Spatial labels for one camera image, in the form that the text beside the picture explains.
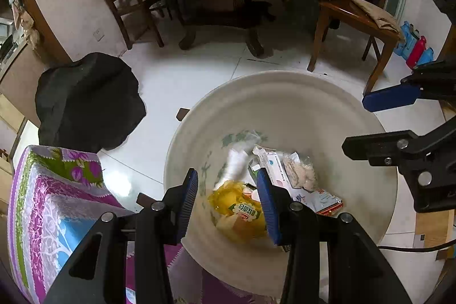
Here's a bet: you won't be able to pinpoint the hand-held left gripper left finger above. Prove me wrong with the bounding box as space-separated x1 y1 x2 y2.
43 168 199 304

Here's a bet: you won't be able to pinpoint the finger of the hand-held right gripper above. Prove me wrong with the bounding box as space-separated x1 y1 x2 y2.
362 59 456 113
342 119 456 191

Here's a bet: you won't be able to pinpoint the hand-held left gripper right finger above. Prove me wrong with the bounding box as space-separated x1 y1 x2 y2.
256 169 413 304

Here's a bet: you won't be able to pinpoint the yellow snack packet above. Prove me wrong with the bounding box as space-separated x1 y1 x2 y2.
207 180 268 242

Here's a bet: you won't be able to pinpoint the printed foil packet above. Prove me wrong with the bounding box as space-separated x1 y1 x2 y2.
252 144 344 216

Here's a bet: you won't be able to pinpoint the clear plastic food bag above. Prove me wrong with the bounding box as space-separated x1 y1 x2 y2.
283 152 318 191

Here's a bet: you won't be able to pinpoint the white plastic bucket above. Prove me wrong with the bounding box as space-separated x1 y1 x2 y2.
164 71 398 297

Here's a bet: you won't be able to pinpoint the cardboard box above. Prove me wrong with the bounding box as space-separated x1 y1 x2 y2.
415 211 453 260

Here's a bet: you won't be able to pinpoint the red plastic bottle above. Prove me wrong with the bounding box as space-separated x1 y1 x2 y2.
406 36 427 69

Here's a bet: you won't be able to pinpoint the blue plastic bottle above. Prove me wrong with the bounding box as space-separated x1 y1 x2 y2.
394 21 420 57
417 47 435 66

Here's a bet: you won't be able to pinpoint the tan cloth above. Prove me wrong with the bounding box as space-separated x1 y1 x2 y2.
351 0 403 38

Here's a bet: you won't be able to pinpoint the brown wooden chair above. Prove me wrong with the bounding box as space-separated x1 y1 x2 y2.
307 0 403 97

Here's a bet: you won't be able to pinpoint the purple floral tablecloth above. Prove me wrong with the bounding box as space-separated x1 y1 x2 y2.
7 144 271 304

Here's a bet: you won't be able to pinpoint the black cloth cover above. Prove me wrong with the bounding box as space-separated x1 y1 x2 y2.
35 52 147 153

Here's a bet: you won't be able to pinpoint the beige kitchen counter cabinets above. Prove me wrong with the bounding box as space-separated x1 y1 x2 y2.
0 40 47 134

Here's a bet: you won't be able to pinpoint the hanging cloths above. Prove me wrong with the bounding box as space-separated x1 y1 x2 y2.
9 0 44 52

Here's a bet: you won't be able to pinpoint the black cable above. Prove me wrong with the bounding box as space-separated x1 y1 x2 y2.
378 239 456 253

